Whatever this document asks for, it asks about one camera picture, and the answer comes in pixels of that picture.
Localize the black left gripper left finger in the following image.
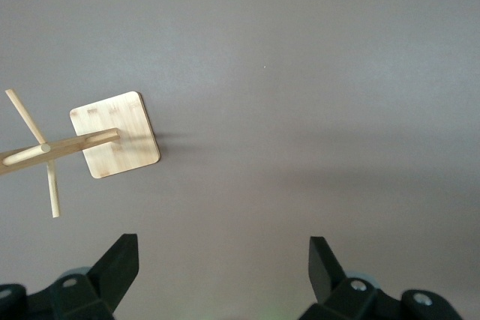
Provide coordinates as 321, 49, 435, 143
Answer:
0, 233, 140, 320

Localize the wooden cup stand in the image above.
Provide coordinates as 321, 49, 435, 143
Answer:
0, 88, 161, 219

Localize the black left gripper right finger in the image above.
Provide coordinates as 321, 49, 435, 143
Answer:
299, 236, 461, 320

